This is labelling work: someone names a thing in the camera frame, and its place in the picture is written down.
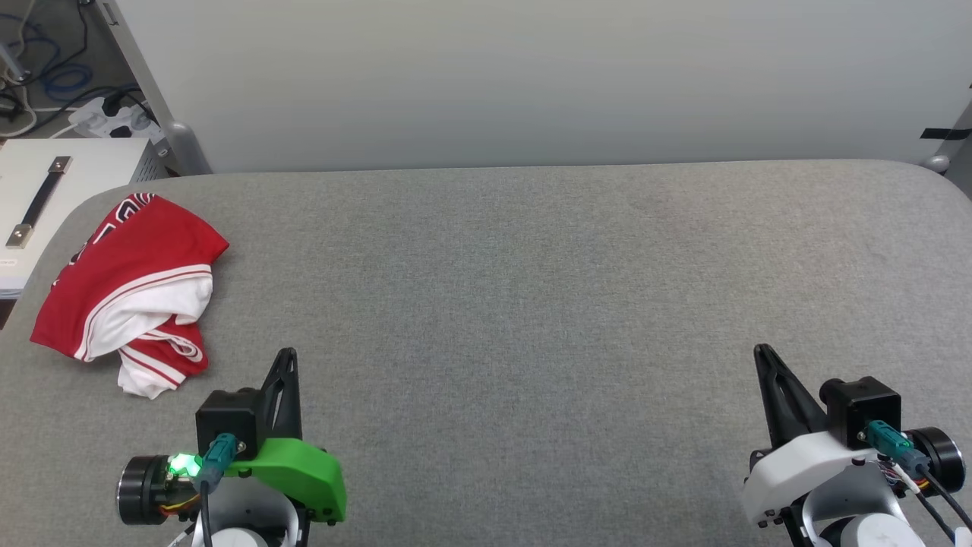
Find white floor cable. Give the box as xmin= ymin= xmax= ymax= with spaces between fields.
xmin=0 ymin=82 xmax=40 ymax=139

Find left camera cable teal plug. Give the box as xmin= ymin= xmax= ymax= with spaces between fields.
xmin=196 ymin=433 xmax=245 ymax=547

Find white power strip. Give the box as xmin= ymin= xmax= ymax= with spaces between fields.
xmin=68 ymin=95 xmax=164 ymax=145

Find grey fabric padded surface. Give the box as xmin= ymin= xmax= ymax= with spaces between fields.
xmin=0 ymin=160 xmax=972 ymax=547

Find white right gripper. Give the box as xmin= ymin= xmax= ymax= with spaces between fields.
xmin=740 ymin=344 xmax=887 ymax=529

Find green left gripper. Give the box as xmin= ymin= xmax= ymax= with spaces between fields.
xmin=225 ymin=349 xmax=348 ymax=525

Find red and white jersey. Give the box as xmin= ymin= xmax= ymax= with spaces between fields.
xmin=30 ymin=192 xmax=230 ymax=400

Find grey metal partition leg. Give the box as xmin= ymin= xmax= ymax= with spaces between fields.
xmin=97 ymin=0 xmax=212 ymax=175
xmin=921 ymin=99 xmax=972 ymax=175

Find blue coiled cable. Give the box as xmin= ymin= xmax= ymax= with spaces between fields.
xmin=39 ymin=65 xmax=93 ymax=101

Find white partition panel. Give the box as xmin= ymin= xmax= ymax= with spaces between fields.
xmin=114 ymin=0 xmax=972 ymax=174

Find black cabinet handle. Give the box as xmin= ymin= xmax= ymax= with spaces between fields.
xmin=6 ymin=156 xmax=73 ymax=249

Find white metal table leg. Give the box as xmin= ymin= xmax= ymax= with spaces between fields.
xmin=0 ymin=38 xmax=31 ymax=84

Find right camera cable teal plug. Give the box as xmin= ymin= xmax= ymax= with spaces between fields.
xmin=864 ymin=420 xmax=972 ymax=533

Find camera cable teal plug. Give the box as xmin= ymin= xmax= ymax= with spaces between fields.
xmin=196 ymin=433 xmax=245 ymax=547
xmin=864 ymin=420 xmax=972 ymax=533

